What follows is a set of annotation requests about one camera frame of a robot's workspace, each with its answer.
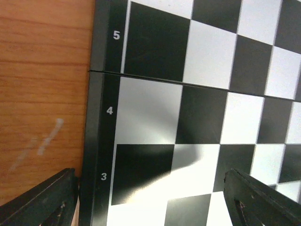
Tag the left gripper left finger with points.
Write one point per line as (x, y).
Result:
(50, 203)

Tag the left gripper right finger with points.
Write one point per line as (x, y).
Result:
(253, 203)

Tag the black and white chessboard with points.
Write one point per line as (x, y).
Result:
(180, 92)

